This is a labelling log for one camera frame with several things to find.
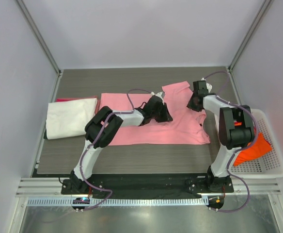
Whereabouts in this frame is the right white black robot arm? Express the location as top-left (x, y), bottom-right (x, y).
top-left (187, 80), bottom-right (256, 193)

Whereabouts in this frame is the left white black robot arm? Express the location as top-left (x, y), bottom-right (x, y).
top-left (61, 92), bottom-right (173, 195)

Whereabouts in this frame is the aluminium frame post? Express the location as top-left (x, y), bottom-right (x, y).
top-left (15, 0), bottom-right (61, 76)
top-left (227, 0), bottom-right (274, 73)

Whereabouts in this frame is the right aluminium frame post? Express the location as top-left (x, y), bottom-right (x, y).
top-left (227, 0), bottom-right (274, 73)

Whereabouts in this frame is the folded red t shirt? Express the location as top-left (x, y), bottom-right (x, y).
top-left (55, 96), bottom-right (97, 102)

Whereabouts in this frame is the white perforated plastic basket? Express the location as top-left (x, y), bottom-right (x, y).
top-left (229, 109), bottom-right (283, 179)

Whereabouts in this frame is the left aluminium frame post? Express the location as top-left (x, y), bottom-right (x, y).
top-left (15, 0), bottom-right (61, 76)

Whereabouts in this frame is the orange t shirt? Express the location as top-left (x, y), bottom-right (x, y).
top-left (233, 132), bottom-right (272, 166)

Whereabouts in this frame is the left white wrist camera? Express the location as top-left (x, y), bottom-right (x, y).
top-left (150, 91), bottom-right (165, 102)

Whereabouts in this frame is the folded dusty pink t shirt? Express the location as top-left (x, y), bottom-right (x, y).
top-left (95, 99), bottom-right (100, 114)

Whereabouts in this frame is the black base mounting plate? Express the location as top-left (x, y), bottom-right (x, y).
top-left (60, 172), bottom-right (234, 199)

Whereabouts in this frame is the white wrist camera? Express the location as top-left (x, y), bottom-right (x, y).
top-left (150, 91), bottom-right (165, 102)
top-left (201, 78), bottom-right (213, 93)

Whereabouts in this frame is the folded white t shirt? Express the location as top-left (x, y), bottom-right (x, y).
top-left (45, 98), bottom-right (98, 140)

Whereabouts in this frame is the white slotted cable duct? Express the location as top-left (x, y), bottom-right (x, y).
top-left (27, 196), bottom-right (208, 208)

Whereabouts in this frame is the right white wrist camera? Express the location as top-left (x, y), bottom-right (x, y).
top-left (201, 78), bottom-right (213, 93)

